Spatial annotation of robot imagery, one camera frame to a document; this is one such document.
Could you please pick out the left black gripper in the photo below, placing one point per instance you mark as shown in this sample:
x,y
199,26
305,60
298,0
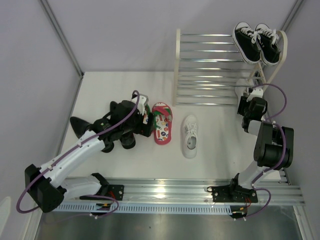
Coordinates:
x,y
143,129

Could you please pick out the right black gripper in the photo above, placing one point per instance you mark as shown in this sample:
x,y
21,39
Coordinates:
x,y
242,104

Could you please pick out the red green flip-flop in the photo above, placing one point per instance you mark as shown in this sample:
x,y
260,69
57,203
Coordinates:
x,y
148,122
163,118

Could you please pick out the white sneaker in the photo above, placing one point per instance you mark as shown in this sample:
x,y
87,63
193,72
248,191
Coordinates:
x,y
241,87
189,136

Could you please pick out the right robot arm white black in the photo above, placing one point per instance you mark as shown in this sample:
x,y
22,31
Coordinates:
x,y
273,149

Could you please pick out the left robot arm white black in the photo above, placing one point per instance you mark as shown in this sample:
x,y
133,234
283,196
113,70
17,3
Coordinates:
x,y
48,185

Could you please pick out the cream shoe rack chrome bars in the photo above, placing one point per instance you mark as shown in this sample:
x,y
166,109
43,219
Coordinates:
x,y
207,67

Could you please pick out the left black canvas sneaker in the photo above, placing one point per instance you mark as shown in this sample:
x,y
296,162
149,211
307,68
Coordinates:
x,y
246,40

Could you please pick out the black canvas sneaker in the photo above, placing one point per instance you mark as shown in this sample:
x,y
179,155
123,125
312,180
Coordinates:
x,y
270,51
246,40

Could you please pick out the right black canvas sneaker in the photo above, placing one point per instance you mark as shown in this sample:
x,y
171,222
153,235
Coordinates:
x,y
270,51

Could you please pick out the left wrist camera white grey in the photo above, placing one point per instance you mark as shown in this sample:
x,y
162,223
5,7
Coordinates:
x,y
141,102

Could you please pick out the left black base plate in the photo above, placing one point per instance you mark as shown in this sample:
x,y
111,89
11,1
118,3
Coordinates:
x,y
115,191

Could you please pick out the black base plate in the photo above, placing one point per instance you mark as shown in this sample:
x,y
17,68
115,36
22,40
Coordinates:
x,y
115,191
221,193

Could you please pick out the slotted grey cable duct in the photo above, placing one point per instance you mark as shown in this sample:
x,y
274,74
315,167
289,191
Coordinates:
x,y
144,208

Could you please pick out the aluminium mounting rail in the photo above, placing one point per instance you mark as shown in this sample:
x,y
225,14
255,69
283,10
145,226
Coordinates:
x,y
193,191

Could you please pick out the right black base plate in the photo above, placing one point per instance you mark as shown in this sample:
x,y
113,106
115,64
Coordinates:
x,y
221,193

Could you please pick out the right aluminium frame post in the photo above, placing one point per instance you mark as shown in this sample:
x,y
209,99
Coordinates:
x,y
292,15

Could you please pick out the aluminium frame post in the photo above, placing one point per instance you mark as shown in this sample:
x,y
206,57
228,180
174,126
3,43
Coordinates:
x,y
49,13
292,15

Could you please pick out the left aluminium frame post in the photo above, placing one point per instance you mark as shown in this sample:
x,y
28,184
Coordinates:
x,y
49,13

